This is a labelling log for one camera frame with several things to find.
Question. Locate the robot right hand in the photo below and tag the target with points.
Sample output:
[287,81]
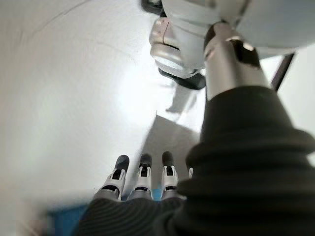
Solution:
[246,159]

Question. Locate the white glossy cabinet door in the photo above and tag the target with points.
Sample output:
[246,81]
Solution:
[302,93]

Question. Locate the dark cabinet toe kick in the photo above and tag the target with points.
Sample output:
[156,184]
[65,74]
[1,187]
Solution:
[283,71]

